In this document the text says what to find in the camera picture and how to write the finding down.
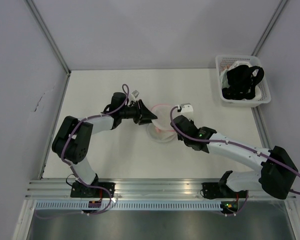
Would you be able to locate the left aluminium frame post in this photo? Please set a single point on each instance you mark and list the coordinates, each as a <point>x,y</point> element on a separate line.
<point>58,55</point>

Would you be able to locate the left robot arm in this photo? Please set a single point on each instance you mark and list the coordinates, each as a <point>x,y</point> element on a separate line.
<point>72,142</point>

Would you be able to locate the white slotted cable duct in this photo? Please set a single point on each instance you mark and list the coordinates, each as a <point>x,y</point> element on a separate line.
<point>130,205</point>

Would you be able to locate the aluminium frame post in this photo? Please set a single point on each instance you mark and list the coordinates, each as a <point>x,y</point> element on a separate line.
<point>256,111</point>
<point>58,55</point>

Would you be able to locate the black bra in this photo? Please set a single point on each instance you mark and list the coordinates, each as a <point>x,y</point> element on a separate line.
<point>242,81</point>

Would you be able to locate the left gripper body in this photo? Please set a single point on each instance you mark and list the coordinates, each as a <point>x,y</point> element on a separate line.
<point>132,112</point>

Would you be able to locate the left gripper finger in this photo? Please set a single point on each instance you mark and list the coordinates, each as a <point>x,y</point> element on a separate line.
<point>145,113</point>
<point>144,121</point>

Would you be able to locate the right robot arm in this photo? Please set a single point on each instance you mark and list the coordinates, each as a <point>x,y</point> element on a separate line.
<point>272,170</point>

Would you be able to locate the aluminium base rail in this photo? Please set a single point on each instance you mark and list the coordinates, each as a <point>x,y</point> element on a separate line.
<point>129,189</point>

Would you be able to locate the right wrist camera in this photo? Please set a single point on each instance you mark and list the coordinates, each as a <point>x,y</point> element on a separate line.
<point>186,110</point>

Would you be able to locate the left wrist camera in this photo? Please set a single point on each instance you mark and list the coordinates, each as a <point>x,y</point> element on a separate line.
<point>134,94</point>

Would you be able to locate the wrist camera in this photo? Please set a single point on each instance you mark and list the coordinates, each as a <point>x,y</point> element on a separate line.
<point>134,94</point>
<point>186,110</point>

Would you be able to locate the right aluminium frame post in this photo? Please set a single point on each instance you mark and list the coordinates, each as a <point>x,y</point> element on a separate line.
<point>256,111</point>

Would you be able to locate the white plastic basket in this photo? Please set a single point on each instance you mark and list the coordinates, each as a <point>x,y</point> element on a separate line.
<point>221,61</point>

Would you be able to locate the white pink mesh laundry bag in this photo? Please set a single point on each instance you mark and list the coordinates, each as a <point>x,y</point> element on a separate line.
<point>159,130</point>

